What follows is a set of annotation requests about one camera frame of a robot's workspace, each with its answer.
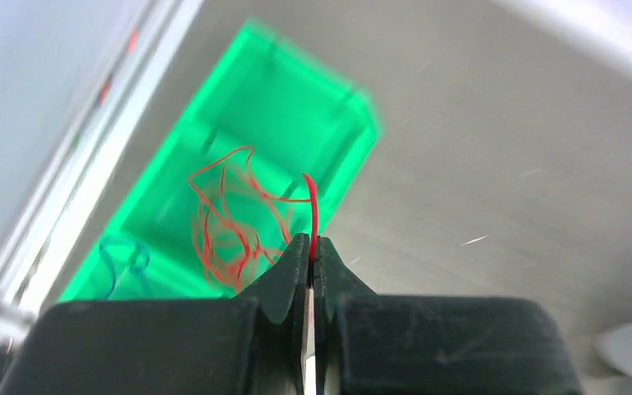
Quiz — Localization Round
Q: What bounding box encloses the dark blue wire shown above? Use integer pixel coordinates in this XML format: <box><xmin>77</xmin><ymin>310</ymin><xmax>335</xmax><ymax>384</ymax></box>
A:
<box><xmin>97</xmin><ymin>233</ymin><xmax>151</xmax><ymax>301</ymax></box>

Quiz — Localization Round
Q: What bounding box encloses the red wire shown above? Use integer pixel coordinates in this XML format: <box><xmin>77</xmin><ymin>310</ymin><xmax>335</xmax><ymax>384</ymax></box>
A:
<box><xmin>188</xmin><ymin>145</ymin><xmax>320</xmax><ymax>293</ymax></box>

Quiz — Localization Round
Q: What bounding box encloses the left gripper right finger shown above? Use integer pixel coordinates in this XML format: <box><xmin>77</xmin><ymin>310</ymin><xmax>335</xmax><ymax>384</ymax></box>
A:
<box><xmin>312</xmin><ymin>237</ymin><xmax>583</xmax><ymax>394</ymax></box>

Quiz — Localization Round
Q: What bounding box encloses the green three-compartment bin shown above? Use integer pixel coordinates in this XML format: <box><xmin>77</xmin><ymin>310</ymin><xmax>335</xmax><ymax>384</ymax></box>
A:
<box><xmin>60</xmin><ymin>21</ymin><xmax>383</xmax><ymax>301</ymax></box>

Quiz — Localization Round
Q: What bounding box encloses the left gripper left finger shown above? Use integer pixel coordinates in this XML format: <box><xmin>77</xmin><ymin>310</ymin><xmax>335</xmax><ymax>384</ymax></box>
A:
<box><xmin>0</xmin><ymin>234</ymin><xmax>309</xmax><ymax>394</ymax></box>

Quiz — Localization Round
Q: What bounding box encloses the aluminium frame rail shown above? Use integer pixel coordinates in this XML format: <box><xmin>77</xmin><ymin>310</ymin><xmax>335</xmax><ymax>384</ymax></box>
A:
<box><xmin>0</xmin><ymin>1</ymin><xmax>202</xmax><ymax>347</ymax></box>

